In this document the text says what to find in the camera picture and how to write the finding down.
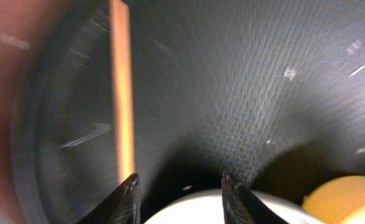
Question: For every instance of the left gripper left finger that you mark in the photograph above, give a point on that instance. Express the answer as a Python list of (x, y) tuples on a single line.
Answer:
[(122, 206)]

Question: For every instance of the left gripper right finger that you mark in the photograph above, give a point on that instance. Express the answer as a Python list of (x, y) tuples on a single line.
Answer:
[(241, 206)]

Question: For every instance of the yellow bowl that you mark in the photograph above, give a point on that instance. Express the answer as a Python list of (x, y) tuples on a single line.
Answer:
[(340, 200)]

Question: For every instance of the wooden chopstick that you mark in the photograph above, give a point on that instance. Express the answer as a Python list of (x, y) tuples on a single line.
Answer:
[(122, 87)]

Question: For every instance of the grey round plate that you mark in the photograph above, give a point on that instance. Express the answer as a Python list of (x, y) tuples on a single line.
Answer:
[(206, 207)]

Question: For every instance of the round black tray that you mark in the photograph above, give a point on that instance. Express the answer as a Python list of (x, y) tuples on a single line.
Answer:
[(272, 92)]

